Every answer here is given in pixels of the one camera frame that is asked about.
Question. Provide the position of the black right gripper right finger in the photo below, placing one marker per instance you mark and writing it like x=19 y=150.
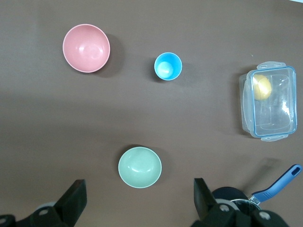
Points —
x=203 y=201

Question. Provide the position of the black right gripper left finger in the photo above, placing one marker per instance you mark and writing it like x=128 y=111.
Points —
x=71 y=203

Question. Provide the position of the pale green bowl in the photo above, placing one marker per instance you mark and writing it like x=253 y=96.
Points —
x=140 y=167

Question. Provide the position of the pink bowl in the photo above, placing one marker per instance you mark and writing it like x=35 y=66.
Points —
x=86 y=48

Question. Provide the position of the clear plastic lidded container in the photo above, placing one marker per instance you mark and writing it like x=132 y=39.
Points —
x=274 y=113

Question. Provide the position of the yellow lemon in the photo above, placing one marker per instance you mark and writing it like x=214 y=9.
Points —
x=262 y=87

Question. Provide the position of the light blue plastic cup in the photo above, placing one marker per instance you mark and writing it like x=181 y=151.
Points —
x=168 y=67

